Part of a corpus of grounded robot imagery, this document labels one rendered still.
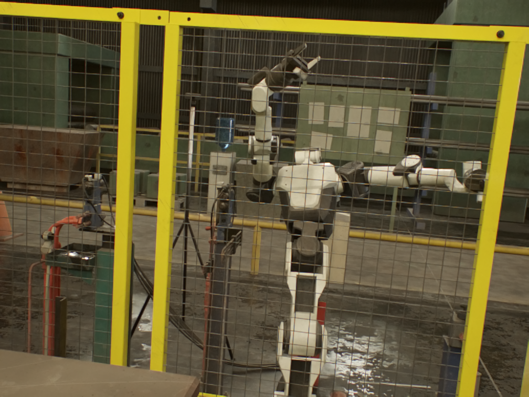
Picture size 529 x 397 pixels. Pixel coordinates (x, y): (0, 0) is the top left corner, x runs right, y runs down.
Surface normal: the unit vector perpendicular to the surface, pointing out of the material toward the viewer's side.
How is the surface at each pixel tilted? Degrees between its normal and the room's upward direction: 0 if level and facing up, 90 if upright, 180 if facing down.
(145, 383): 0
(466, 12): 90
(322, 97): 90
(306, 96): 90
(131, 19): 90
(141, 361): 0
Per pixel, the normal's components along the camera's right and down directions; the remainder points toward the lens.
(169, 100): -0.15, 0.15
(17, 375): 0.07, -0.98
